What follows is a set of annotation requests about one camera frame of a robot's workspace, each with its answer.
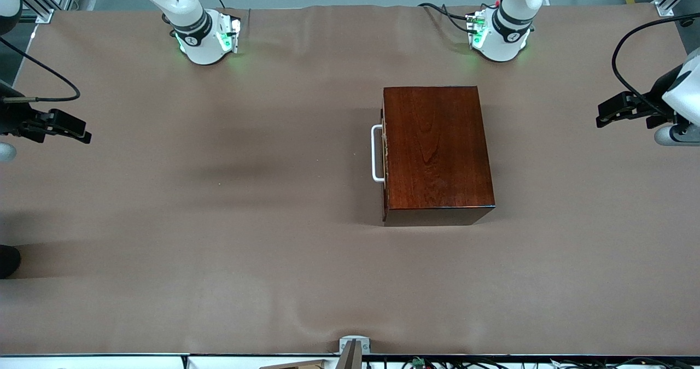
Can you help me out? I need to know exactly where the light wood drawer white handle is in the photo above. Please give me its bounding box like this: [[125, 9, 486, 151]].
[[371, 107, 390, 195]]

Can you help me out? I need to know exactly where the brown table cloth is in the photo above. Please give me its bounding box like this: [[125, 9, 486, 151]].
[[0, 4, 700, 357]]

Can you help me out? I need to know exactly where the light wooden board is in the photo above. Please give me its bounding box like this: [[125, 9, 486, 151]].
[[260, 360, 326, 369]]

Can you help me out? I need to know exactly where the dark red-brown wooden cabinet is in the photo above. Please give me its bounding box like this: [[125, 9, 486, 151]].
[[381, 86, 497, 227]]

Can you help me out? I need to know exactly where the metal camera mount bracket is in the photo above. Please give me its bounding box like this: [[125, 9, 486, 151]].
[[339, 336, 371, 369]]

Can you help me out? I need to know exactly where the black rounded object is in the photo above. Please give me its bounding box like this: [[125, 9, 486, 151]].
[[0, 245, 21, 279]]

